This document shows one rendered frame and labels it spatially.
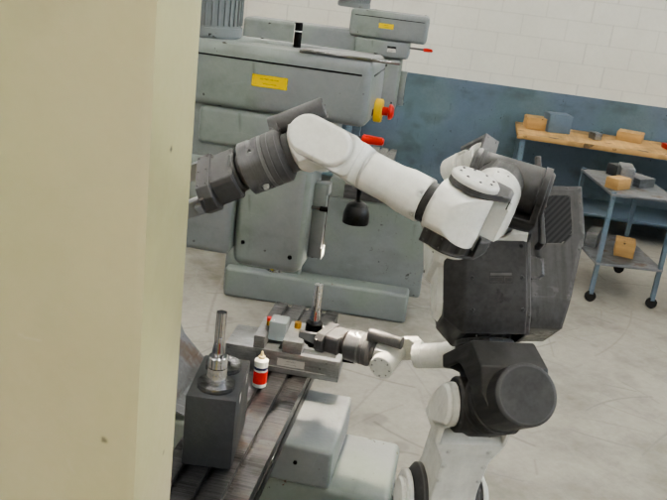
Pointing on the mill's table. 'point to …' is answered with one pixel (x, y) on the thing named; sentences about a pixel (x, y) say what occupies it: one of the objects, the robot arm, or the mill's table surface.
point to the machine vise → (331, 370)
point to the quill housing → (276, 224)
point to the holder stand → (215, 416)
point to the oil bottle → (260, 371)
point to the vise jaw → (293, 340)
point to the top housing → (287, 77)
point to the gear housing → (230, 125)
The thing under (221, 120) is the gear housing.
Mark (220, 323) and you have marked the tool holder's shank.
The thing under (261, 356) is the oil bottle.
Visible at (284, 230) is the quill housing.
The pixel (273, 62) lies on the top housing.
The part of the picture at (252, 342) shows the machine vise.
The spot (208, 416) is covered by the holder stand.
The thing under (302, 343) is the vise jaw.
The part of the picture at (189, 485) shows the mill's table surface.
